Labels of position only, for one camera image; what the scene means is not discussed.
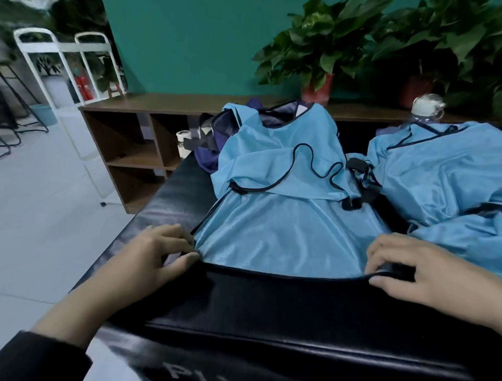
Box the white wheeled cart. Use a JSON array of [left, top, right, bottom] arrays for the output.
[[13, 27, 128, 207]]

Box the green plant in red pot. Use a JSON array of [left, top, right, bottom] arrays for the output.
[[253, 0, 393, 107], [364, 0, 502, 119]]

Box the navy blue bag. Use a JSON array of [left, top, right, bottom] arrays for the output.
[[182, 98, 311, 175]]

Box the person's left forearm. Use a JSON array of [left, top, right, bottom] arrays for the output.
[[0, 275, 138, 381]]

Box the black leather bench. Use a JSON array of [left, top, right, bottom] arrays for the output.
[[72, 126, 502, 381]]

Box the person's right forearm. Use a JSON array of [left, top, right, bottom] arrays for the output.
[[474, 271, 502, 334]]

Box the wooden shelf cabinet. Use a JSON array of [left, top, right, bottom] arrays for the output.
[[78, 94, 502, 215]]

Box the white metal rack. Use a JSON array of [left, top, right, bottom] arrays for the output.
[[0, 0, 119, 87]]

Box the clear bottle silver cap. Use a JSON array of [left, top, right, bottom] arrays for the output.
[[412, 93, 447, 122]]

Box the person's left hand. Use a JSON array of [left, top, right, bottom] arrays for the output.
[[106, 223, 203, 315]]

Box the wooden top black stool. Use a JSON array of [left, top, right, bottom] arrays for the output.
[[0, 61, 50, 158]]

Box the person's right hand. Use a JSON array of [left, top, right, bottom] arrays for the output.
[[364, 233, 483, 323]]

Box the teal bucket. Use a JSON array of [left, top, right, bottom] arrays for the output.
[[30, 104, 60, 128]]

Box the small white-lidded jar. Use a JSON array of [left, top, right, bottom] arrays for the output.
[[176, 129, 193, 160]]

